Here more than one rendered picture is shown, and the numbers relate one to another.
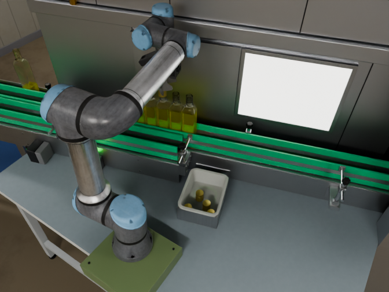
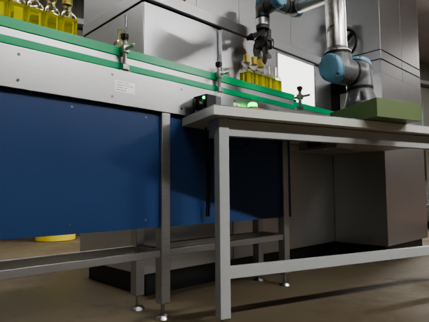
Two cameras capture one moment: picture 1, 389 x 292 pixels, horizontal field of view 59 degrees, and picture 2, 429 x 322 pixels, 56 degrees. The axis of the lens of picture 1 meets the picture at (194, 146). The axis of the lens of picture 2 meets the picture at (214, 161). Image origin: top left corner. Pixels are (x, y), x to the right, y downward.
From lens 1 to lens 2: 2.63 m
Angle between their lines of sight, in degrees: 73
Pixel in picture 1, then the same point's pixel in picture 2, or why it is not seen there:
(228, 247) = not seen: hidden behind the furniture
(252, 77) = (281, 71)
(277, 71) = (290, 67)
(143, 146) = (275, 98)
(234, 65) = (274, 61)
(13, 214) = not seen: outside the picture
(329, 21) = (299, 40)
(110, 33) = (202, 32)
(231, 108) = not seen: hidden behind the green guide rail
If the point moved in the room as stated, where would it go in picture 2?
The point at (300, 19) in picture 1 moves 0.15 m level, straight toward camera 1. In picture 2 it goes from (290, 38) to (309, 30)
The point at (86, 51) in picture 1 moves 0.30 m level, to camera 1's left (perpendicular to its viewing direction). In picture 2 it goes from (181, 46) to (140, 25)
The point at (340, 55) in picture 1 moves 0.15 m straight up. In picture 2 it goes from (308, 58) to (307, 36)
